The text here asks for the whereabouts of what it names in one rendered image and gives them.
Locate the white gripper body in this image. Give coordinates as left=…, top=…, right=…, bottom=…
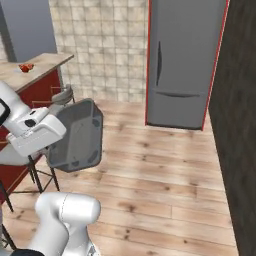
left=6, top=114, right=68, bottom=158

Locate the grey tupperware container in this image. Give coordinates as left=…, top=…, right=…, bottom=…
left=45, top=97, right=105, bottom=174

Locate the red counter with wooden top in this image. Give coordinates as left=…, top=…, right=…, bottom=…
left=0, top=52, right=75, bottom=204

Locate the red bell pepper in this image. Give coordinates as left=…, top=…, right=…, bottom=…
left=18, top=62, right=35, bottom=74

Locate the dark wood cabinet panel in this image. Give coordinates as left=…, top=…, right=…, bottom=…
left=207, top=0, right=256, bottom=256

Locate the grey-seat bar stool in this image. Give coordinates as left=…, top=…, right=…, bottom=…
left=0, top=142, right=61, bottom=195
left=31, top=84, right=77, bottom=109

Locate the grey fridge with red trim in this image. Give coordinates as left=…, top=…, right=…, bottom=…
left=144, top=0, right=231, bottom=131

